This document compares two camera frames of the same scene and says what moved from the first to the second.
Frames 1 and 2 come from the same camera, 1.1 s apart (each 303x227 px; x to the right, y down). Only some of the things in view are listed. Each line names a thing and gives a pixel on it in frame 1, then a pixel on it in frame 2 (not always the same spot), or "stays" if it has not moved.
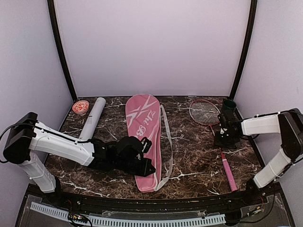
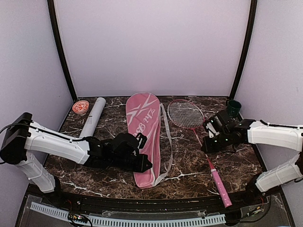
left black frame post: [53, 21] stays
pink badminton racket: [207, 113] to [190, 116]
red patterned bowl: [81, 107] stays
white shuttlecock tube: [89, 128] stays
